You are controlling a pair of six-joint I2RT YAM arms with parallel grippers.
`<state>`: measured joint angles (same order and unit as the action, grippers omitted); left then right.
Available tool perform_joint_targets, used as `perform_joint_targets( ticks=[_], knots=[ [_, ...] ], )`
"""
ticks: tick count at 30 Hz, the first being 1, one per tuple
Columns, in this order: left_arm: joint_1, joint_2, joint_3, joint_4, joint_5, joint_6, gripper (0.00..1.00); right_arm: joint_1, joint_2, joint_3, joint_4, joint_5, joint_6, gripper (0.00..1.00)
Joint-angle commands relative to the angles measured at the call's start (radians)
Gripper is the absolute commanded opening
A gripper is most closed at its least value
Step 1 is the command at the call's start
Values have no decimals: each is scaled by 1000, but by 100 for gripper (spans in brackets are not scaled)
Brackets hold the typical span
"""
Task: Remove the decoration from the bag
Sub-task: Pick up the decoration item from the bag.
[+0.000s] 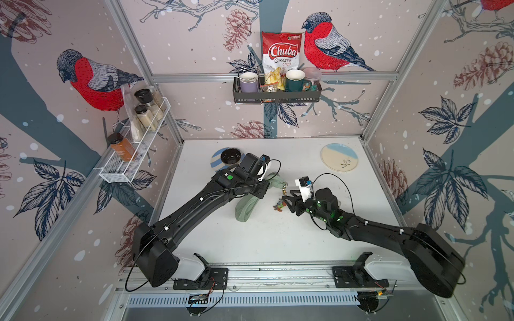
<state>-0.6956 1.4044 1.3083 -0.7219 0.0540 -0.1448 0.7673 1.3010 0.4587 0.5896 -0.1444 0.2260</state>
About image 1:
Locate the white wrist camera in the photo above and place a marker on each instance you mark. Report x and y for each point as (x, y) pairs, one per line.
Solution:
(305, 186)
(264, 166)

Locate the red figurine charm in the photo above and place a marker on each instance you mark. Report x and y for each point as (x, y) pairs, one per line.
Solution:
(278, 207)

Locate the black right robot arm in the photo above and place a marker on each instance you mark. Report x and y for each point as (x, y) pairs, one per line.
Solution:
(435, 263)

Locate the blue striped plate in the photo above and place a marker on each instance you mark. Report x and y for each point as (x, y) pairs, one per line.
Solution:
(216, 163)

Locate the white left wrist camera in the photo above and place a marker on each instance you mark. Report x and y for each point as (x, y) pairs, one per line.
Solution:
(264, 166)

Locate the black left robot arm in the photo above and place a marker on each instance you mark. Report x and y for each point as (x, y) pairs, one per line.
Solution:
(153, 246)

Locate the orange spice jar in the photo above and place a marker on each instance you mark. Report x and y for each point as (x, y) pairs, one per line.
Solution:
(122, 146)

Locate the pink lidded jar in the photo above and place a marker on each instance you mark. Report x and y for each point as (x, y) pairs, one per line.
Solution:
(312, 79)

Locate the dark ceramic bowl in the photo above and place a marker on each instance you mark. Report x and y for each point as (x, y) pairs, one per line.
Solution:
(231, 156)

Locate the black wall shelf basket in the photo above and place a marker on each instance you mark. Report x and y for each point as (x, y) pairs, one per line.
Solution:
(261, 96)

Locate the Chuba cassava chips bag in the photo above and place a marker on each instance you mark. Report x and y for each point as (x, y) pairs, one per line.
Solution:
(281, 53)

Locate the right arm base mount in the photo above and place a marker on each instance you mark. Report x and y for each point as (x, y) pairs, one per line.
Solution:
(356, 276)

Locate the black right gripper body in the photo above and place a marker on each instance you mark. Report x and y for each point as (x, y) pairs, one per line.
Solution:
(310, 206)

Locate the white wire wall shelf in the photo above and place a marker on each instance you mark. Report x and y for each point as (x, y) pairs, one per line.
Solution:
(118, 171)

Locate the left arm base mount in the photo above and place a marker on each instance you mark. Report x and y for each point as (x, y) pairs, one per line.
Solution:
(196, 273)

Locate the green corduroy bag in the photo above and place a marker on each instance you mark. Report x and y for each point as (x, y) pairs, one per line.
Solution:
(246, 205)

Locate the clear plastic packet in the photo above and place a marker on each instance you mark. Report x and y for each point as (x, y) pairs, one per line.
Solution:
(137, 129)

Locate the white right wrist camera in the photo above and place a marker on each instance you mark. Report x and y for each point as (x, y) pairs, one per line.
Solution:
(305, 186)

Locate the cream and blue plate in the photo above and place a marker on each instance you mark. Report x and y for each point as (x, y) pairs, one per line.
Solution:
(339, 157)

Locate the dark green mug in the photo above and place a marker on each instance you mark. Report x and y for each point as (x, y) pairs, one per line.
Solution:
(296, 81)

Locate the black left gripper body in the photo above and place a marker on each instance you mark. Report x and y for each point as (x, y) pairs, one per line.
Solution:
(258, 188)

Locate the purple mug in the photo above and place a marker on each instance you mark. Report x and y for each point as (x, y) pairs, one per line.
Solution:
(249, 82)

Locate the black lid spice jar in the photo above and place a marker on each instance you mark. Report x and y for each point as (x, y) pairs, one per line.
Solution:
(146, 117)
(144, 96)

